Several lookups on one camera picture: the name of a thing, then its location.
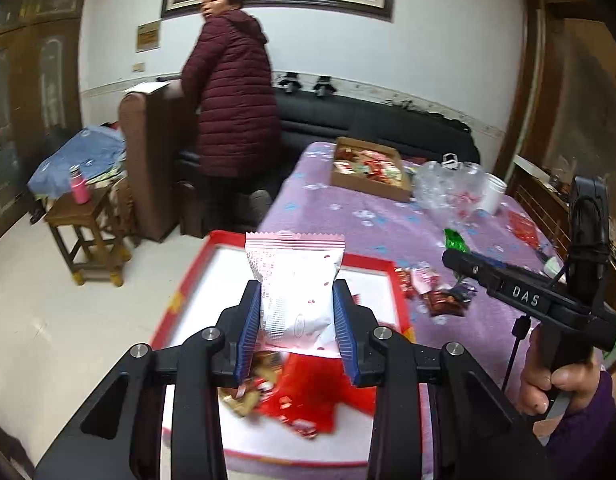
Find dark chocolate snack packet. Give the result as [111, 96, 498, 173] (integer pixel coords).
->
[423, 289, 472, 318]

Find green candy wrapper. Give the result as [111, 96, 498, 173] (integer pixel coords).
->
[443, 228, 470, 254]

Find large red snack bag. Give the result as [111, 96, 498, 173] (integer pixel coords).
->
[257, 353, 376, 439]

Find white red snack packet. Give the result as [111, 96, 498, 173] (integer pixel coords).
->
[245, 231, 345, 359]

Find purple sleeve forearm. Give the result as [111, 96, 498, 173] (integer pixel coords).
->
[545, 370, 616, 479]

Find right hand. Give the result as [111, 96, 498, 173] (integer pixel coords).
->
[517, 325, 602, 415]

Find red packet on table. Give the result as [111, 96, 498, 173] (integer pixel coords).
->
[507, 210, 540, 250]

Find purple floral tablecloth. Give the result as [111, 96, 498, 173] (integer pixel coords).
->
[257, 140, 614, 480]

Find white plastic cup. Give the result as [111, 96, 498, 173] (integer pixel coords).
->
[479, 174, 507, 216]

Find red shallow gift box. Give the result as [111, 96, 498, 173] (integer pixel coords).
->
[148, 228, 424, 469]

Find clear plastic bag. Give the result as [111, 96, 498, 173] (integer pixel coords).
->
[413, 153, 486, 228]

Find small wooden stool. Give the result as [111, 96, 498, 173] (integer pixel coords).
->
[44, 186, 131, 287]

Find brown cardboard snack tray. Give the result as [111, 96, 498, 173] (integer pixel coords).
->
[329, 136, 412, 203]

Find pink water bottle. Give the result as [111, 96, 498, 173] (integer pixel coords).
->
[69, 165, 91, 205]

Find blue cloth pile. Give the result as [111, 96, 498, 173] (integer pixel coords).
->
[27, 126, 126, 200]

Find brown armchair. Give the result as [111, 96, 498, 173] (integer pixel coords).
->
[118, 79, 204, 242]

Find black leather sofa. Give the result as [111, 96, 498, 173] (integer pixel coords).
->
[174, 77, 481, 226]

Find woman in maroon jacket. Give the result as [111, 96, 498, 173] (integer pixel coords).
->
[181, 0, 281, 232]

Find wooden glass-door cabinet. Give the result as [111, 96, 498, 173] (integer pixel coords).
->
[0, 0, 84, 237]

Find small framed wall certificate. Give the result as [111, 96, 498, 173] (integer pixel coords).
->
[136, 20, 161, 53]

